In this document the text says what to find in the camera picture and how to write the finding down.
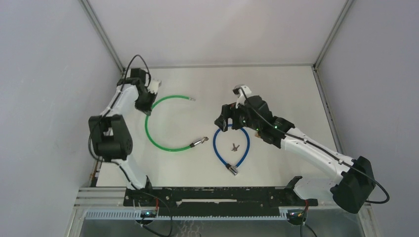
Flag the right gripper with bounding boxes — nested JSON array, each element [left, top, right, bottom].
[[215, 102, 261, 131]]

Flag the green cable lock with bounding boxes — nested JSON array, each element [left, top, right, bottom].
[[144, 95, 207, 153]]

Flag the blue lock keys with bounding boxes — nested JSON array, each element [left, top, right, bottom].
[[231, 143, 240, 152]]

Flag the blue cable lock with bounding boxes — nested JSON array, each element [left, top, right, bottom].
[[212, 124, 251, 176]]

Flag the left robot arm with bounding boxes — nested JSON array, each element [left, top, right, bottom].
[[88, 68, 161, 206]]

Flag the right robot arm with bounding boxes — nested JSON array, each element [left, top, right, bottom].
[[214, 96, 377, 214]]

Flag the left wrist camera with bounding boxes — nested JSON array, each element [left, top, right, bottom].
[[147, 79, 162, 94]]

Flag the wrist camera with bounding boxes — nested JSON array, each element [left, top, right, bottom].
[[233, 84, 252, 109], [147, 79, 162, 94]]

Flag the right camera cable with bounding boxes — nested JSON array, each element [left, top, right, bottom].
[[240, 88, 390, 205]]

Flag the camera cable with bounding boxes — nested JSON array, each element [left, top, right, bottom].
[[87, 54, 152, 191], [240, 88, 390, 205]]

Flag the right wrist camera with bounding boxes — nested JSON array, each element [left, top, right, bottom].
[[233, 84, 252, 109]]

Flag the left camera cable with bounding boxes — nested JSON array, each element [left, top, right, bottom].
[[87, 54, 152, 191]]

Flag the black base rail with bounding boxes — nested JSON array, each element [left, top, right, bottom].
[[123, 187, 318, 217]]

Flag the white cable duct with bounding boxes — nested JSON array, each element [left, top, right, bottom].
[[84, 210, 159, 220]]

